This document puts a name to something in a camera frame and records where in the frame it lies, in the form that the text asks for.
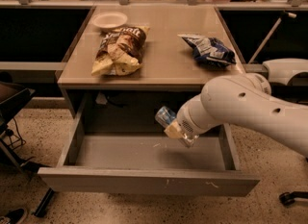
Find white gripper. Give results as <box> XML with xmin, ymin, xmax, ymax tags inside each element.
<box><xmin>165</xmin><ymin>102</ymin><xmax>201</xmax><ymax>138</ymax></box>

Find silver blue redbull can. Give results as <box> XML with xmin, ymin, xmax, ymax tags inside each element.
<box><xmin>155</xmin><ymin>106</ymin><xmax>197</xmax><ymax>148</ymax></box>

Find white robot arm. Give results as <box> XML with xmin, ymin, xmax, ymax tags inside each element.
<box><xmin>165</xmin><ymin>73</ymin><xmax>308</xmax><ymax>157</ymax></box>

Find grey open top drawer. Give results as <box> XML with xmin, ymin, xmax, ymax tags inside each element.
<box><xmin>37</xmin><ymin>92</ymin><xmax>261</xmax><ymax>197</ymax></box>

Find grey desk cabinet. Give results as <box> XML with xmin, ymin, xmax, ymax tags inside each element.
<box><xmin>58</xmin><ymin>3</ymin><xmax>244</xmax><ymax>112</ymax></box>

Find blue white chip bag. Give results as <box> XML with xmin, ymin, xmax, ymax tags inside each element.
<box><xmin>180</xmin><ymin>34</ymin><xmax>236</xmax><ymax>67</ymax></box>

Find brown yellow chip bag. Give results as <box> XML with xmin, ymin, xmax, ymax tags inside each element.
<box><xmin>91</xmin><ymin>26</ymin><xmax>149</xmax><ymax>76</ymax></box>

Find white chair seat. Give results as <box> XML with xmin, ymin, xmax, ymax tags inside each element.
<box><xmin>262</xmin><ymin>58</ymin><xmax>308</xmax><ymax>86</ymax></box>

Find black caster wheel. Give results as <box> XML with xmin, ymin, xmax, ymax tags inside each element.
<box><xmin>279</xmin><ymin>191</ymin><xmax>308</xmax><ymax>207</ymax></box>

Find black chair left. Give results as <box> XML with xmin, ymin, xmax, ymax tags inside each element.
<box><xmin>0</xmin><ymin>81</ymin><xmax>56</xmax><ymax>218</ymax></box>

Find black sneaker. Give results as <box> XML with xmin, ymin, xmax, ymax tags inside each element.
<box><xmin>0</xmin><ymin>208</ymin><xmax>28</xmax><ymax>224</ymax></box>

